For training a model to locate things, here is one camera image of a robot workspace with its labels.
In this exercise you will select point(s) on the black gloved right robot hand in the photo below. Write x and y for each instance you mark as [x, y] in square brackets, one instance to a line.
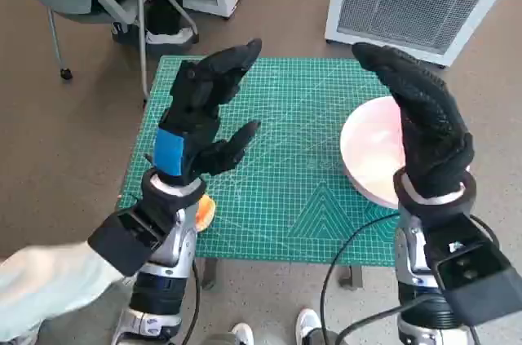
[432, 129]

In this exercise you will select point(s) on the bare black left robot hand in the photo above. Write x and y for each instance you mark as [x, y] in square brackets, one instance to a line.
[195, 88]

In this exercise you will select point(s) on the pink bowl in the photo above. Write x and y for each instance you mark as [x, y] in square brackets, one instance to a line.
[367, 145]

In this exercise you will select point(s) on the orange toy bread loaf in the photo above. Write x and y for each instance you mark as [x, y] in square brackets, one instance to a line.
[206, 214]

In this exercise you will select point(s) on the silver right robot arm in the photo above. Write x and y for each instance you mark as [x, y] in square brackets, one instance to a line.
[412, 247]

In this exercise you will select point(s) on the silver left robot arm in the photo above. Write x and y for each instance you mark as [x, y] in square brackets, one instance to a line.
[175, 239]

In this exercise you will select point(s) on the green cutting mat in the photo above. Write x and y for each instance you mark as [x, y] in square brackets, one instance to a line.
[285, 137]

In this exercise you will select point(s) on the large white grille appliance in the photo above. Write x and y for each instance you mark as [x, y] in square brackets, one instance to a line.
[408, 2]

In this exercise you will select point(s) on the dark table leg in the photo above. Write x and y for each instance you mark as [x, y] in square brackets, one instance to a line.
[210, 275]
[350, 277]

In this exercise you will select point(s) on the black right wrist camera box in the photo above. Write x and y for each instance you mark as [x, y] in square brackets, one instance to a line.
[469, 279]

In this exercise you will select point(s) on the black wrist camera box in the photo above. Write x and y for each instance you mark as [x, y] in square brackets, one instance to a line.
[122, 243]
[469, 279]

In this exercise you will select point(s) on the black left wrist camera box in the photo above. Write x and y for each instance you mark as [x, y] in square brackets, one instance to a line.
[122, 243]

